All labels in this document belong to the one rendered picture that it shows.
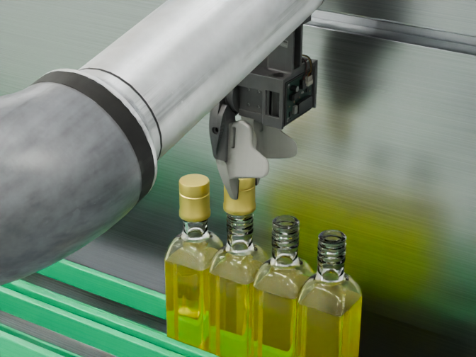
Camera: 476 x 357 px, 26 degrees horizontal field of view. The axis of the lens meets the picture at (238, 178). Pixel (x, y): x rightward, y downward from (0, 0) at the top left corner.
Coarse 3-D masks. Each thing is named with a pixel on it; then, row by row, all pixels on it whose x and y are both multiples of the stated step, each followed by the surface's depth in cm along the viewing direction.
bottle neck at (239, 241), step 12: (228, 216) 112; (240, 216) 111; (252, 216) 112; (228, 228) 113; (240, 228) 112; (252, 228) 113; (228, 240) 114; (240, 240) 113; (252, 240) 114; (240, 252) 113
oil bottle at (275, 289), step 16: (256, 272) 112; (272, 272) 111; (288, 272) 110; (304, 272) 111; (256, 288) 112; (272, 288) 111; (288, 288) 110; (256, 304) 113; (272, 304) 111; (288, 304) 110; (256, 320) 114; (272, 320) 112; (288, 320) 111; (256, 336) 115; (272, 336) 113; (288, 336) 112; (256, 352) 115; (272, 352) 114; (288, 352) 113
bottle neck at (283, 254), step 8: (280, 216) 111; (288, 216) 111; (272, 224) 110; (280, 224) 111; (288, 224) 111; (296, 224) 109; (272, 232) 110; (280, 232) 109; (288, 232) 109; (296, 232) 109; (272, 240) 111; (280, 240) 109; (288, 240) 109; (296, 240) 110; (272, 248) 111; (280, 248) 110; (288, 248) 110; (296, 248) 110; (272, 256) 111; (280, 256) 110; (288, 256) 110; (296, 256) 111; (280, 264) 111; (288, 264) 111
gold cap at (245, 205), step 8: (240, 184) 109; (248, 184) 110; (224, 192) 111; (240, 192) 110; (248, 192) 110; (224, 200) 112; (232, 200) 110; (240, 200) 110; (248, 200) 111; (224, 208) 112; (232, 208) 111; (240, 208) 111; (248, 208) 111
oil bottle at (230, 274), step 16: (224, 256) 114; (240, 256) 113; (256, 256) 114; (208, 272) 115; (224, 272) 114; (240, 272) 112; (208, 288) 116; (224, 288) 114; (240, 288) 113; (208, 304) 117; (224, 304) 115; (240, 304) 114; (208, 320) 118; (224, 320) 116; (240, 320) 115; (224, 336) 117; (240, 336) 116; (224, 352) 118; (240, 352) 117
